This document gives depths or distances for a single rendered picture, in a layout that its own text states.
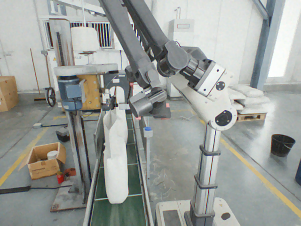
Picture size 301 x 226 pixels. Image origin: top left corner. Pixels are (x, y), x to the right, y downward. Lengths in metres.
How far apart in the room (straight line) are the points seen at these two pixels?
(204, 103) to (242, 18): 5.93
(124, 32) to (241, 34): 6.21
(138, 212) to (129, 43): 1.27
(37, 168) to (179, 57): 2.35
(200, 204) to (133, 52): 1.15
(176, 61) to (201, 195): 1.00
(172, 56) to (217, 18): 5.73
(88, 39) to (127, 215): 1.30
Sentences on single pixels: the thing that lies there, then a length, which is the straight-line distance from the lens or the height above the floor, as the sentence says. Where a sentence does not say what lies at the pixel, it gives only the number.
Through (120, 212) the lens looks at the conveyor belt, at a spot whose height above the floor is 0.38.
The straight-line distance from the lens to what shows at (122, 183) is 1.48.
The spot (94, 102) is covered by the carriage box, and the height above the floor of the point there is 1.09.
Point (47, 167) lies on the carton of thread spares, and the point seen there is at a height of 0.13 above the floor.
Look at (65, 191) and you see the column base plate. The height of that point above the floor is 0.02.
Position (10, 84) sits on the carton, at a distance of 5.94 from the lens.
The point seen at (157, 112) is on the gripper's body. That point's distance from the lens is 0.67.
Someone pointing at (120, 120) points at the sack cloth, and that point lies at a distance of 2.00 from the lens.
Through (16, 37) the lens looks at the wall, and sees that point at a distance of 6.22.
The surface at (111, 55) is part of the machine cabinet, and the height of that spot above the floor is 1.32.
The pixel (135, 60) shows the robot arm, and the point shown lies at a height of 1.53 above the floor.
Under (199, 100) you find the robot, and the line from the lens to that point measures 0.87.
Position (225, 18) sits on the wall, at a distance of 6.45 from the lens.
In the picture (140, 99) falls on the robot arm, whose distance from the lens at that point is 0.58.
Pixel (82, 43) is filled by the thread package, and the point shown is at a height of 1.58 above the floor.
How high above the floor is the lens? 1.58
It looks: 21 degrees down
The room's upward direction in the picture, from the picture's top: straight up
